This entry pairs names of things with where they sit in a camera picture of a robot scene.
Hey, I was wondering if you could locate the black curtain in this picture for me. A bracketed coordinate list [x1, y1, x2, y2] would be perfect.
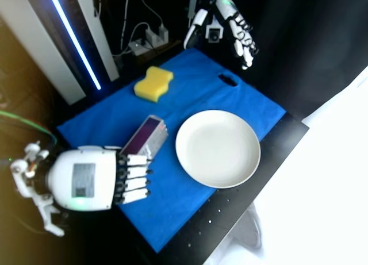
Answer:
[252, 0, 368, 121]

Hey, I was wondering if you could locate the yellow sponge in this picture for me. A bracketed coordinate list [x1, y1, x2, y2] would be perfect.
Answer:
[133, 66, 175, 103]

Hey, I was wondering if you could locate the grey cable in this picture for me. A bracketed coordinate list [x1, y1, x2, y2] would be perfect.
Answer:
[139, 0, 165, 29]

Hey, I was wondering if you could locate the white power strip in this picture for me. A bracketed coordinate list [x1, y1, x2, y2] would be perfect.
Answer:
[128, 37, 154, 57]

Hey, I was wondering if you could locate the blue cloth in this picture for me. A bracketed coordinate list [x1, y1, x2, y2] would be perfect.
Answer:
[56, 48, 288, 254]

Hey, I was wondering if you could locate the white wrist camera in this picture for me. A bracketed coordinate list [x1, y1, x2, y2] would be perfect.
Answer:
[205, 24, 225, 44]

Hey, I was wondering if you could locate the white cable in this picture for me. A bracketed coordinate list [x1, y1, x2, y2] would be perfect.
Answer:
[112, 0, 131, 59]

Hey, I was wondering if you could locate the purple and silver box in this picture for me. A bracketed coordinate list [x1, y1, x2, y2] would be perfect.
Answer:
[119, 114, 170, 160]

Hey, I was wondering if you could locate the white round plate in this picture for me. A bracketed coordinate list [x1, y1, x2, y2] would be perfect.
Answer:
[175, 109, 262, 189]

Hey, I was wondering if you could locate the grey charger block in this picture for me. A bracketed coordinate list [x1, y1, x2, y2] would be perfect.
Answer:
[144, 25, 170, 48]

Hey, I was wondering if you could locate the white pillar with blue light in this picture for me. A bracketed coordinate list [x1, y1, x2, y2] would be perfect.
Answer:
[0, 0, 120, 105]

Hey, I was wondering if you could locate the green cable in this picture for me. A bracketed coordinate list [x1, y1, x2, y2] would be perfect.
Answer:
[0, 109, 58, 144]

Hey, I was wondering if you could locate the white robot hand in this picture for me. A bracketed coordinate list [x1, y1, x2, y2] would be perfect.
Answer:
[214, 0, 260, 71]
[47, 145, 154, 213]

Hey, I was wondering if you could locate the white crumpled cloth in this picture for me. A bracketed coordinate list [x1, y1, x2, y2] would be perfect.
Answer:
[229, 203, 264, 250]

